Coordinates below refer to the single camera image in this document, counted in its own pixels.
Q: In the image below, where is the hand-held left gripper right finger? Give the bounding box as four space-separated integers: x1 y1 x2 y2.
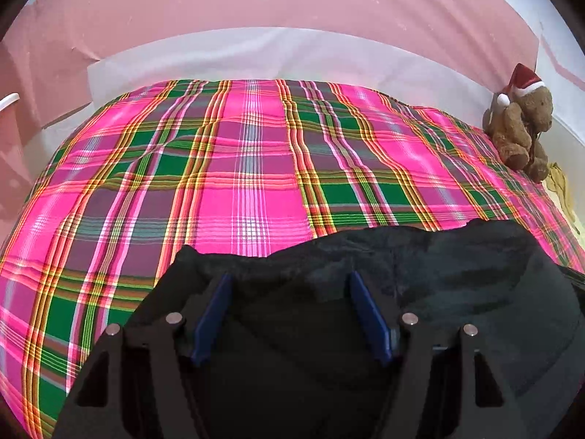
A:
348 271 531 439

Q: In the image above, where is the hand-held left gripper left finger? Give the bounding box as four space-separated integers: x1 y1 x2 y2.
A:
55 272 234 439

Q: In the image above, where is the black garment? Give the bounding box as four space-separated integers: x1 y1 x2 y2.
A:
123 218 585 439

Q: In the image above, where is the pink green plaid blanket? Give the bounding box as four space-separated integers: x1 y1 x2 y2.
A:
0 79 585 439

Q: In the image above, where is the beige cloth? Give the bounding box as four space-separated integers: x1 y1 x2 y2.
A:
546 161 580 226

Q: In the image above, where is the brown teddy bear with santa hat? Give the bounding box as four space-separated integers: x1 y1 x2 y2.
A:
482 63 555 183

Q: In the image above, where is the pink backdrop sheet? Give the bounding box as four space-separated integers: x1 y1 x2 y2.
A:
0 0 542 220

